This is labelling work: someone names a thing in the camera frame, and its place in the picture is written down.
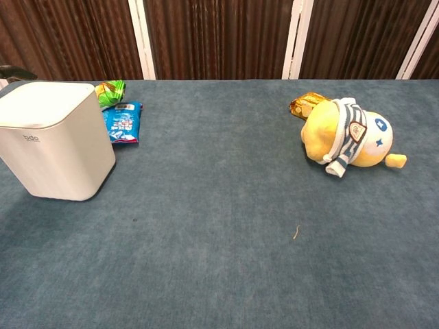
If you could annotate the white plastic trash bin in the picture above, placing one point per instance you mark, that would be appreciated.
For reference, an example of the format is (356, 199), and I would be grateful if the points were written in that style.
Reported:
(51, 137)

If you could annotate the yellow plush toy with scarf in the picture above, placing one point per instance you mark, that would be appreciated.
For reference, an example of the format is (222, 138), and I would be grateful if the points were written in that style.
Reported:
(343, 133)

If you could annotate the gold foil snack bag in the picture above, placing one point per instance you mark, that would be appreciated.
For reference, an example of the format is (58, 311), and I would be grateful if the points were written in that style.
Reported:
(307, 103)

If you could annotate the brown pleated screen panel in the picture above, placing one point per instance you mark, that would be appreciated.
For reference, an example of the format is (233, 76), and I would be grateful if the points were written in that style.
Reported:
(68, 37)
(428, 65)
(360, 37)
(219, 37)

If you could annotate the blue carpet table cover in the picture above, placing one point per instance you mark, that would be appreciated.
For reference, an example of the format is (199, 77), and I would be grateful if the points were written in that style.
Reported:
(219, 222)

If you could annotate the white folding screen post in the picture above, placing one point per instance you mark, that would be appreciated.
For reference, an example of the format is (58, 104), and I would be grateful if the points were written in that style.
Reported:
(142, 39)
(296, 39)
(418, 41)

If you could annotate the green snack bag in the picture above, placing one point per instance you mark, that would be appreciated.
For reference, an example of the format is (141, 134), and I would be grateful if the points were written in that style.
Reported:
(110, 92)

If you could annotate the dark object at table edge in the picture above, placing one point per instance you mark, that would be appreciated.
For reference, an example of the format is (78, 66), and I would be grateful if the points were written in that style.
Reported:
(15, 72)

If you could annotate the blue snack bag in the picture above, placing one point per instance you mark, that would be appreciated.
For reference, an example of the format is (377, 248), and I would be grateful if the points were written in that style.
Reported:
(123, 123)

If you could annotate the small beige thread scrap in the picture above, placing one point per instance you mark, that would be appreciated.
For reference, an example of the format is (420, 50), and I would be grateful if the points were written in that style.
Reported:
(296, 232)

